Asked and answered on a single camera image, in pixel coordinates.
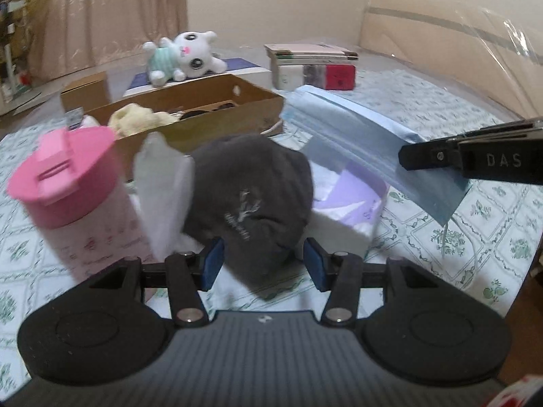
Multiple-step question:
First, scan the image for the white cloth glove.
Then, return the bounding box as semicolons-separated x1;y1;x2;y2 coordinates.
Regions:
133;131;195;261

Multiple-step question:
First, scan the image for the dark grey knit hat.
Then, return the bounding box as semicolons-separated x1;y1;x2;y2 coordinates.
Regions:
183;134;314;287

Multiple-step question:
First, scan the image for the blue surgical face mask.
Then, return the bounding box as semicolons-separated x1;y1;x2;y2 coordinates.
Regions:
279;83;470;259

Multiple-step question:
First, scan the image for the cream yellow fluffy towel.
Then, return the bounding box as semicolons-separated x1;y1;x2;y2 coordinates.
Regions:
108;103;180;139

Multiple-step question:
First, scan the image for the purple tissue pack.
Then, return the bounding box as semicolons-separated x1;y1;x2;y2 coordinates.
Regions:
304;162;388;256

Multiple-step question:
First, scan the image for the plastic wrapped headboard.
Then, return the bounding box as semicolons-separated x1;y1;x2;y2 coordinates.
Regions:
360;0;542;119

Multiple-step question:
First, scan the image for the floral tablecloth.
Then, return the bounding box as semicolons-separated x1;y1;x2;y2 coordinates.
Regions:
1;70;542;398

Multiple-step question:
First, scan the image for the pink lidded cup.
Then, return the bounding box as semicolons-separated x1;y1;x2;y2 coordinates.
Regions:
6;126;154;281

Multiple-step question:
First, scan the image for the stack of books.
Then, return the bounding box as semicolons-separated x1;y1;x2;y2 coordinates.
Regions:
264;43;359;91

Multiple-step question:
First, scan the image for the long open cardboard box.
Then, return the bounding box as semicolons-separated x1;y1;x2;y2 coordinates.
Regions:
82;73;285;179

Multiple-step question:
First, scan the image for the white blue flat box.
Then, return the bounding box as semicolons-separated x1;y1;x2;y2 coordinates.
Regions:
122;56;273;98

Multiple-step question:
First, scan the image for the small closed cardboard box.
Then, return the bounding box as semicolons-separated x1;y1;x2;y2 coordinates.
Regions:
60;72;110;113

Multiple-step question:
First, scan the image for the white bunny plush toy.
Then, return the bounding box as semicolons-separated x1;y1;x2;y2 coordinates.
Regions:
143;31;227;87

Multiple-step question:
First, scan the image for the wooden bookshelf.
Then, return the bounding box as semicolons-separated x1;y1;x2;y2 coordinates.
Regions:
1;0;31;116

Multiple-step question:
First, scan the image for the beige curtain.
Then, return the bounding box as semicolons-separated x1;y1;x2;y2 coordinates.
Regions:
27;0;188;81

